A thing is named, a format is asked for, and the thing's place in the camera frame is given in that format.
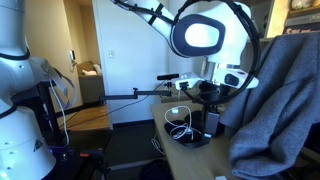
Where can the wooden shelf unit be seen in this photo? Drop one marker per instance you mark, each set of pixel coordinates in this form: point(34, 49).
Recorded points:
point(276, 17)

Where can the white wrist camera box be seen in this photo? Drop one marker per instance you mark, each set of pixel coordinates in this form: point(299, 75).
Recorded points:
point(186, 83)

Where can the small white cube object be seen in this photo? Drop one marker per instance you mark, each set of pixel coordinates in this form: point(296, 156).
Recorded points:
point(220, 178)

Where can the black bag on table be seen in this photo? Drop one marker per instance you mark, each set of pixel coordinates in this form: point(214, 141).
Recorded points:
point(189, 132)

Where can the grey blanket over chair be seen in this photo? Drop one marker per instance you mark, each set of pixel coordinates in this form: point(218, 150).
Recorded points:
point(268, 125)

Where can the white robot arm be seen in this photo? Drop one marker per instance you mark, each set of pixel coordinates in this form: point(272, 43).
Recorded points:
point(24, 153)

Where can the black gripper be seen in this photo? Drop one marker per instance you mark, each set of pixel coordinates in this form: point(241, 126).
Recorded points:
point(210, 116)

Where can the brown armchair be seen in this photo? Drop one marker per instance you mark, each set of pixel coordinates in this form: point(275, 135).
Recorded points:
point(90, 81)

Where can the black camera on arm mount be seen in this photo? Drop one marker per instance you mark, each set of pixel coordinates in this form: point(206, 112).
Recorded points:
point(167, 77)

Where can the white wall light switch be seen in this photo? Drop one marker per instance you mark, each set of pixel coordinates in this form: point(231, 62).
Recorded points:
point(111, 54)

